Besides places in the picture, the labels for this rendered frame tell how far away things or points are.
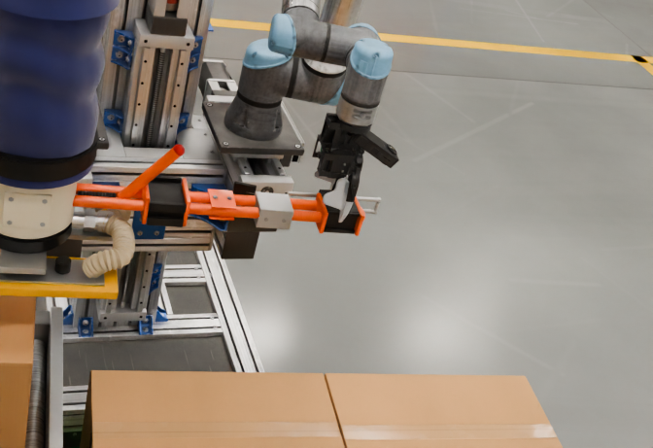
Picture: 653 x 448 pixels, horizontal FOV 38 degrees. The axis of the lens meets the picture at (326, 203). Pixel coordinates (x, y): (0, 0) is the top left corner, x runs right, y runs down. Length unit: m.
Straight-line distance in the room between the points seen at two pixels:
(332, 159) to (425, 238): 2.38
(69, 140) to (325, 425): 1.08
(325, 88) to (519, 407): 1.01
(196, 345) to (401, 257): 1.27
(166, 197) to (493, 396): 1.21
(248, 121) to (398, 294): 1.56
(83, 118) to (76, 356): 1.37
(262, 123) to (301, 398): 0.70
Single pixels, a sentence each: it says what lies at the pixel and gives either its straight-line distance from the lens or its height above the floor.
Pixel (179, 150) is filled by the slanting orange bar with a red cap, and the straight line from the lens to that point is 1.78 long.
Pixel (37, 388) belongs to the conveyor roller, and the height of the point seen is 0.55.
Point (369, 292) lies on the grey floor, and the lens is 3.76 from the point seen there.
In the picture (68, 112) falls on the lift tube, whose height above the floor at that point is 1.42.
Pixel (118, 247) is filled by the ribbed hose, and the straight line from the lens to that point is 1.80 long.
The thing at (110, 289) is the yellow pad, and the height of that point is 1.09.
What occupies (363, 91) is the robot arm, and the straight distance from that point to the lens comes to 1.76.
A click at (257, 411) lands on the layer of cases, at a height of 0.54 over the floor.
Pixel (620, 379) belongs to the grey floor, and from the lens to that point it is 3.89.
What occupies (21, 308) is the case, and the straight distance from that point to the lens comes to 1.96.
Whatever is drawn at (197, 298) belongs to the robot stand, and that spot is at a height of 0.21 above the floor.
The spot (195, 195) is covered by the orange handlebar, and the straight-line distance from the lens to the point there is 1.87.
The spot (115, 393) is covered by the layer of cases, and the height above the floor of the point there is 0.54.
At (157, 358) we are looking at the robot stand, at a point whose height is 0.21.
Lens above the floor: 2.25
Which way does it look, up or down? 32 degrees down
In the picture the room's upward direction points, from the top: 16 degrees clockwise
